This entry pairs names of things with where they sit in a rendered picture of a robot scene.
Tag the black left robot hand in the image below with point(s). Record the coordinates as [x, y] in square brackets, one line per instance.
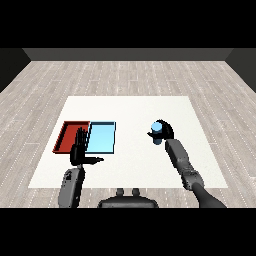
[77, 150]

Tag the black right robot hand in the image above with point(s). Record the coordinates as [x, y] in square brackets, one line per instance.
[166, 130]

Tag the small blue can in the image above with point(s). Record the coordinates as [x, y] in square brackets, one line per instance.
[156, 129]

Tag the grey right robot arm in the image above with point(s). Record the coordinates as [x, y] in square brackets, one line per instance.
[186, 170]

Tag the red shallow open box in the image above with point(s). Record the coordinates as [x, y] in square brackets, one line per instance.
[70, 136]

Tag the light blue shallow open box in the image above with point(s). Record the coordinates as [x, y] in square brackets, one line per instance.
[101, 137]

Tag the dark grey robot body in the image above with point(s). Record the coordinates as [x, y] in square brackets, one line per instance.
[127, 201]

